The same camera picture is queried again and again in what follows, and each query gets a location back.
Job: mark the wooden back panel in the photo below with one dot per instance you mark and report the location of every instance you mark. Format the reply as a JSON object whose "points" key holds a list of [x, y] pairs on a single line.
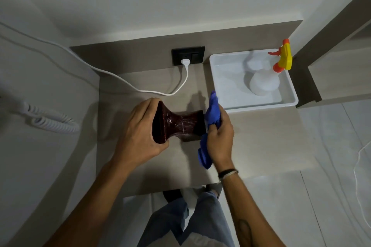
{"points": [[130, 53]]}

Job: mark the black shoe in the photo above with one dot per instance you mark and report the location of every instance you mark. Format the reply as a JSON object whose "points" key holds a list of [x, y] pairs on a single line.
{"points": [[172, 194]]}

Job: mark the dark red wooden vase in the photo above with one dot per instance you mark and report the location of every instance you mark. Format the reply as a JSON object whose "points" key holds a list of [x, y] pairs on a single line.
{"points": [[181, 126]]}

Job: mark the black wall socket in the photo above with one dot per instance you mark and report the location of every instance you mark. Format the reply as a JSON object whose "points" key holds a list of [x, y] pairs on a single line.
{"points": [[197, 53]]}

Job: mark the white plastic tray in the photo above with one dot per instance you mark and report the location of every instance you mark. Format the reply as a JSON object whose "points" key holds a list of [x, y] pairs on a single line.
{"points": [[232, 87]]}

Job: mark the white spray bottle yellow trigger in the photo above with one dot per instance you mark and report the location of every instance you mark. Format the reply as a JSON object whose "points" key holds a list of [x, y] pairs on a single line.
{"points": [[265, 81]]}

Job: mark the person's right hand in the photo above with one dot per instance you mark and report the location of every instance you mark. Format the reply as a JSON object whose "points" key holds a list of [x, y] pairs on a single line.
{"points": [[221, 145]]}

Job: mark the person's left hand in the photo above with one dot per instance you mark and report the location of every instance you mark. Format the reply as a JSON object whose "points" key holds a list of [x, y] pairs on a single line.
{"points": [[136, 134]]}

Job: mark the person's left thumb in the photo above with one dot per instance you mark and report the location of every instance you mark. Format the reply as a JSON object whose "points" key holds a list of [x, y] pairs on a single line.
{"points": [[159, 147]]}

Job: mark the person's right thumb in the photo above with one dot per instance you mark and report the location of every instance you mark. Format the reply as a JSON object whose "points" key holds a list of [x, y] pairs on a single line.
{"points": [[212, 132]]}

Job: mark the blue cleaning cloth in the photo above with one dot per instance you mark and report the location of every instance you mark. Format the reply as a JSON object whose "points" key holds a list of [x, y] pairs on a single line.
{"points": [[214, 110]]}

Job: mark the person's right forearm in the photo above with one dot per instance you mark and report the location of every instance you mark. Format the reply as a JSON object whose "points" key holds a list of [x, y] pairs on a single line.
{"points": [[246, 212]]}

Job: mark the wooden furniture frame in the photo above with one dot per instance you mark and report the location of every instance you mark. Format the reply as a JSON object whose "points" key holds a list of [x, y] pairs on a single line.
{"points": [[333, 61]]}

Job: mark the blue jeans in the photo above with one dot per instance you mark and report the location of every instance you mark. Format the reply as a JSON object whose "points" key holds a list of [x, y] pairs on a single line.
{"points": [[203, 220]]}

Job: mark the person's left forearm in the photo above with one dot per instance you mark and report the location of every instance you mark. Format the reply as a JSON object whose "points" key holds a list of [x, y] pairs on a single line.
{"points": [[92, 206]]}

